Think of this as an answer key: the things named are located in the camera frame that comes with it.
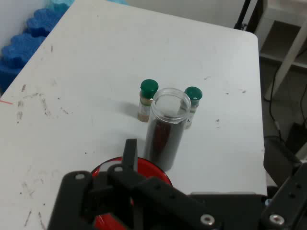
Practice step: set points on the red bowl with black rim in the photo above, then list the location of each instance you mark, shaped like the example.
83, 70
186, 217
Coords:
153, 170

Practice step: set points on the black tripod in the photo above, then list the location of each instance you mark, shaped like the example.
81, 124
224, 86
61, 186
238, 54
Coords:
242, 14

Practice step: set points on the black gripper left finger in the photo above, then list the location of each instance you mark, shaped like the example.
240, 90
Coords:
76, 198

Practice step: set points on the dark blue foam mat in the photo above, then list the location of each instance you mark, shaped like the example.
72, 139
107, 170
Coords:
19, 52
43, 20

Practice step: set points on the clear jar with black granules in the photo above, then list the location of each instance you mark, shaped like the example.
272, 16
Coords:
163, 143

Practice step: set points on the light blue foam mat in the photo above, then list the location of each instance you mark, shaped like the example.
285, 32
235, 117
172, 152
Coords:
61, 6

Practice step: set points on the green-capped spice bottle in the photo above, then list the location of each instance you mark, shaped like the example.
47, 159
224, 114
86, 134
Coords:
148, 87
193, 94

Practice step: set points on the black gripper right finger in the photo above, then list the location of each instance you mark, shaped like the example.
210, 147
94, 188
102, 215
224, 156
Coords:
290, 201

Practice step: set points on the white shelf unit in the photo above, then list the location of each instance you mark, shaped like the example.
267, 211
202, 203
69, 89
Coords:
290, 52

